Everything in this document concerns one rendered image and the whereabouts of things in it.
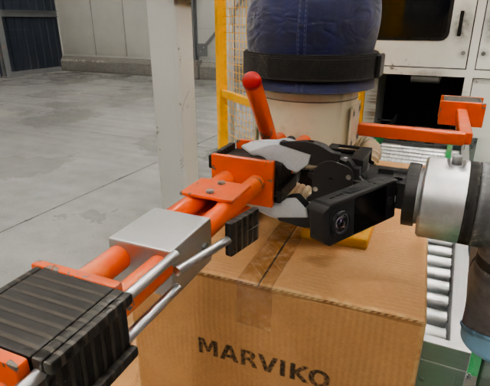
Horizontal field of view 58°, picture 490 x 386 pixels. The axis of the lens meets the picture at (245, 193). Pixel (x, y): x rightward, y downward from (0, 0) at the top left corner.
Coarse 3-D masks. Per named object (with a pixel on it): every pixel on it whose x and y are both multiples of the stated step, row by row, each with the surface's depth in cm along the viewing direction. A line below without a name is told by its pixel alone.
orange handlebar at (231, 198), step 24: (456, 120) 84; (456, 144) 73; (192, 192) 46; (216, 192) 46; (240, 192) 46; (216, 216) 42; (96, 264) 34; (120, 264) 35; (144, 264) 34; (0, 384) 23
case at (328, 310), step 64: (256, 256) 62; (320, 256) 62; (384, 256) 62; (192, 320) 62; (256, 320) 58; (320, 320) 54; (384, 320) 51; (192, 384) 66; (256, 384) 62; (320, 384) 57; (384, 384) 54
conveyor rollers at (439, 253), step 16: (384, 144) 319; (384, 160) 286; (400, 160) 282; (416, 160) 280; (432, 240) 181; (432, 256) 166; (448, 256) 171; (432, 272) 157; (448, 272) 156; (432, 288) 149; (448, 288) 148; (432, 304) 142; (448, 304) 142; (432, 320) 134
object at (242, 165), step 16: (240, 144) 60; (224, 160) 54; (240, 160) 53; (256, 160) 52; (272, 160) 52; (240, 176) 53; (272, 176) 52; (288, 176) 58; (272, 192) 53; (288, 192) 56
